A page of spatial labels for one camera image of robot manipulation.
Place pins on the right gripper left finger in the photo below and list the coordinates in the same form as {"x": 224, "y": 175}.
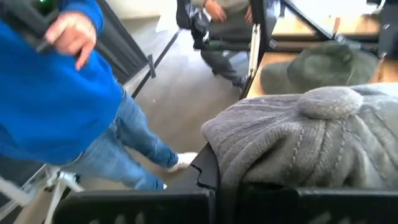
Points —
{"x": 140, "y": 208}

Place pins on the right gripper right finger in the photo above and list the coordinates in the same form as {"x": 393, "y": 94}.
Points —
{"x": 342, "y": 208}

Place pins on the grey knitted beanie hat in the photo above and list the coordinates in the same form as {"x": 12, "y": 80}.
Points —
{"x": 295, "y": 140}

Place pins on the dark green baseball cap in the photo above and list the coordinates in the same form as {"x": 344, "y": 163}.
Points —
{"x": 317, "y": 68}

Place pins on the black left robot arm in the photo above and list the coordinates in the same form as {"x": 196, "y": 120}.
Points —
{"x": 388, "y": 31}

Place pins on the light metal stand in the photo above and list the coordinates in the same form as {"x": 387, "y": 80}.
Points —
{"x": 57, "y": 199}

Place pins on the person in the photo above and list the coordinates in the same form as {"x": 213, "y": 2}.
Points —
{"x": 46, "y": 109}
{"x": 222, "y": 63}

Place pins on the dark partition panel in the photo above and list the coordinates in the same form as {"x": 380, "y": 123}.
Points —
{"x": 121, "y": 46}

